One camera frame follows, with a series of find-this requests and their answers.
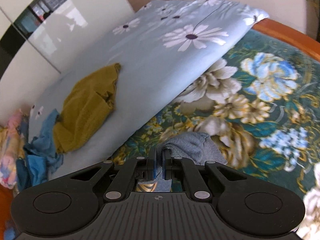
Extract pink colourful folded blanket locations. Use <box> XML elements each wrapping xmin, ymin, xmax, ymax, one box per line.
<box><xmin>0</xmin><ymin>109</ymin><xmax>30</xmax><ymax>190</ymax></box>

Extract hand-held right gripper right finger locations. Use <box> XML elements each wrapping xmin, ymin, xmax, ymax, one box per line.
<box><xmin>162</xmin><ymin>149</ymin><xmax>247</xmax><ymax>202</ymax></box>

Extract bright blue sweater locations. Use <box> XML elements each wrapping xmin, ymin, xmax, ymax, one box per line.
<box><xmin>15</xmin><ymin>109</ymin><xmax>64</xmax><ymax>193</ymax></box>

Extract black bar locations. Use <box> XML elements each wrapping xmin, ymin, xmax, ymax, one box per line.
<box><xmin>306</xmin><ymin>0</ymin><xmax>320</xmax><ymax>38</ymax></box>

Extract orange wooden bed frame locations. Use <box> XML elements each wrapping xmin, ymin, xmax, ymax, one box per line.
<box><xmin>0</xmin><ymin>17</ymin><xmax>320</xmax><ymax>240</ymax></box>

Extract grey pants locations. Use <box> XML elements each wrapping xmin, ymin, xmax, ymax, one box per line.
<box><xmin>136</xmin><ymin>132</ymin><xmax>227</xmax><ymax>193</ymax></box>

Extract green floral blanket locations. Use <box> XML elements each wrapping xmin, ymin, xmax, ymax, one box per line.
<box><xmin>110</xmin><ymin>29</ymin><xmax>320</xmax><ymax>240</ymax></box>

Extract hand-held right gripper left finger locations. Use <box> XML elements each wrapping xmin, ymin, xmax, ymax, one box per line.
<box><xmin>71</xmin><ymin>148</ymin><xmax>158</xmax><ymax>202</ymax></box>

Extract mustard yellow knit garment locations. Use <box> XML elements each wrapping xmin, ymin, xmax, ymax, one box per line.
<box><xmin>53</xmin><ymin>63</ymin><xmax>122</xmax><ymax>154</ymax></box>

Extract light blue daisy quilt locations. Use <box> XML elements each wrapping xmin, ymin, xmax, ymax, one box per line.
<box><xmin>29</xmin><ymin>0</ymin><xmax>270</xmax><ymax>180</ymax></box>

